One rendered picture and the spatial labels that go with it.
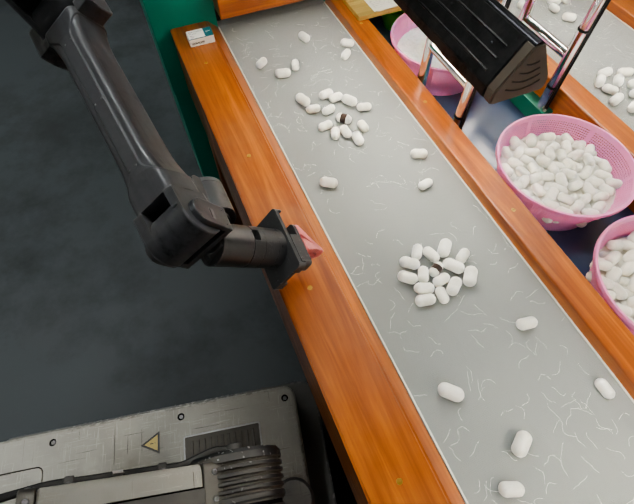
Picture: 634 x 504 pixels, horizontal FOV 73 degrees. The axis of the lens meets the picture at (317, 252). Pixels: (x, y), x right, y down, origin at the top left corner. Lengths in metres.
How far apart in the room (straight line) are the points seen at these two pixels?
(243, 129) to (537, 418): 0.73
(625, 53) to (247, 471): 1.25
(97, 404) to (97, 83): 1.14
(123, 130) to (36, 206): 1.53
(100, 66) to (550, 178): 0.80
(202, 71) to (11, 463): 0.90
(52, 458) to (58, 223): 1.12
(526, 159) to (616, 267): 0.27
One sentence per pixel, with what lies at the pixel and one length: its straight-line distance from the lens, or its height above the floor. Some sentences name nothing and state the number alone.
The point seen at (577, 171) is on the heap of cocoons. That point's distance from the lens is 1.03.
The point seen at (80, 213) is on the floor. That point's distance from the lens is 1.96.
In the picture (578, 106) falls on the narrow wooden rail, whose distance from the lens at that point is 1.12.
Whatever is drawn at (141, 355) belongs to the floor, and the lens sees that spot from 1.57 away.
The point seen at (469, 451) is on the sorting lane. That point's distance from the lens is 0.69.
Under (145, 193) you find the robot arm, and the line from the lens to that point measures 0.52.
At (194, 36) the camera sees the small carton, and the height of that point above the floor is 0.78.
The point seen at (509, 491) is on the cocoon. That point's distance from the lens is 0.68.
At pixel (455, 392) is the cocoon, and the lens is 0.67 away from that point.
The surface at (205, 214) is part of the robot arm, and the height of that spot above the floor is 1.01.
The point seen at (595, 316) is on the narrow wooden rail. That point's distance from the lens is 0.80.
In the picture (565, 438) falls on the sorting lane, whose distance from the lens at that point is 0.74.
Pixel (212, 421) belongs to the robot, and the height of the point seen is 0.47.
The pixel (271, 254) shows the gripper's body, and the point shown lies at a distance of 0.58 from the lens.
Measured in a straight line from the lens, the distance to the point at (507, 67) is 0.57.
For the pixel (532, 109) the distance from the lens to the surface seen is 1.17.
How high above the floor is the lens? 1.39
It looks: 59 degrees down
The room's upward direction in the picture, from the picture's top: straight up
